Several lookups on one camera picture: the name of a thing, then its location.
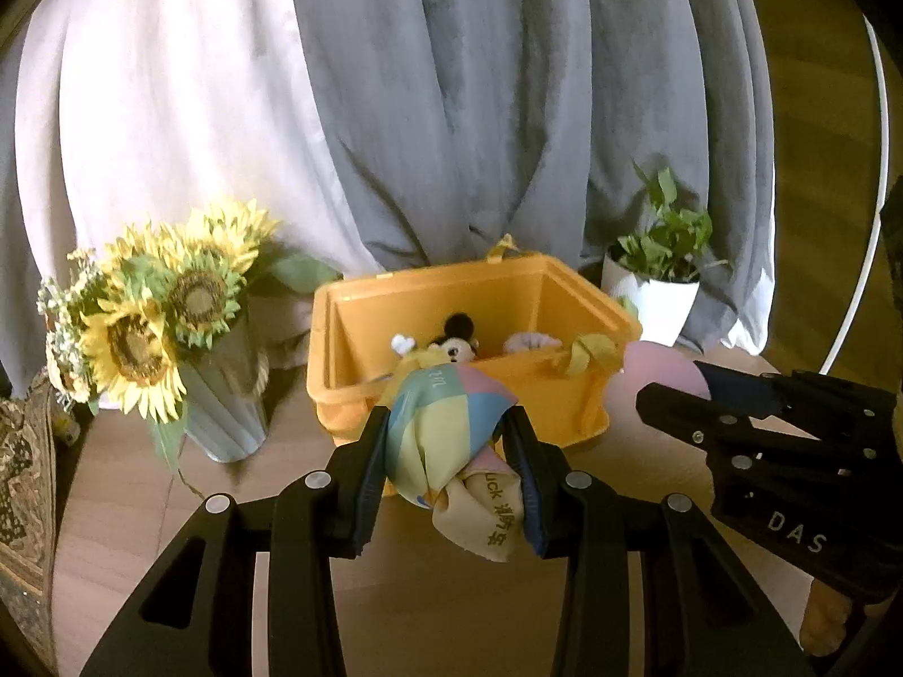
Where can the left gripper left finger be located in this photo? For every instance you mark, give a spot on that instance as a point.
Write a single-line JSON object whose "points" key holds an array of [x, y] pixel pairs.
{"points": [[326, 514]]}

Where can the grey curtain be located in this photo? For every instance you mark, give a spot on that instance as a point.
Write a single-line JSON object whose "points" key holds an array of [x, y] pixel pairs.
{"points": [[455, 122]]}

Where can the sunflower bouquet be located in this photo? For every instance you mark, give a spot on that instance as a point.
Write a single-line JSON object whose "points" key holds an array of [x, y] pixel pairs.
{"points": [[156, 298]]}

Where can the Mickey Mouse plush toy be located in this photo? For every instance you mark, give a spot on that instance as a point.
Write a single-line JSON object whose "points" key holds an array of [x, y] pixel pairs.
{"points": [[457, 341]]}

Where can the colourful scarf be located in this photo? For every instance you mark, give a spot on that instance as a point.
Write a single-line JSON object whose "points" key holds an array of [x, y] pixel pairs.
{"points": [[441, 454]]}

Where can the grey ribbed vase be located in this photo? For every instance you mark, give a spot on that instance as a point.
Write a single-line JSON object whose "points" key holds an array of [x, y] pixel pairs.
{"points": [[225, 413]]}

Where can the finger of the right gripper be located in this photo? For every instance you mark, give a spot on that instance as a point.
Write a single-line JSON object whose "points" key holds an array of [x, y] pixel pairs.
{"points": [[776, 380], [705, 415]]}

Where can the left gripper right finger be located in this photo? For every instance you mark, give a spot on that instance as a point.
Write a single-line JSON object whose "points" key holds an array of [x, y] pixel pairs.
{"points": [[570, 515]]}

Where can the white plant pot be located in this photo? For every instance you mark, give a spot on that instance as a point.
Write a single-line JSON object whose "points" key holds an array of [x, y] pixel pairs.
{"points": [[661, 308]]}

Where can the person's right hand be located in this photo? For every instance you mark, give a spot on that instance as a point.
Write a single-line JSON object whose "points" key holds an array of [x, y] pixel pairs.
{"points": [[826, 618]]}

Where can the patterned brown rug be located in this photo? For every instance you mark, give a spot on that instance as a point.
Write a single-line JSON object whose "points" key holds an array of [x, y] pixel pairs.
{"points": [[29, 517]]}

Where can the orange plastic storage crate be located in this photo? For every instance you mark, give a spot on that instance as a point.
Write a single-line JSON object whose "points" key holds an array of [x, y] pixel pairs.
{"points": [[527, 321]]}

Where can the green potted plant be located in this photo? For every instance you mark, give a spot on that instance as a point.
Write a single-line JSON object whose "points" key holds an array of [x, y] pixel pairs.
{"points": [[674, 245]]}

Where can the beige curtain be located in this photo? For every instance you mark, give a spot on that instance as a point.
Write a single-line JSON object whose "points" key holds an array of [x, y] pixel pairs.
{"points": [[137, 111]]}

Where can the pink white powder puff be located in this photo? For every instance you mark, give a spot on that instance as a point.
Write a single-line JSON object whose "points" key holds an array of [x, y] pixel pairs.
{"points": [[647, 363]]}

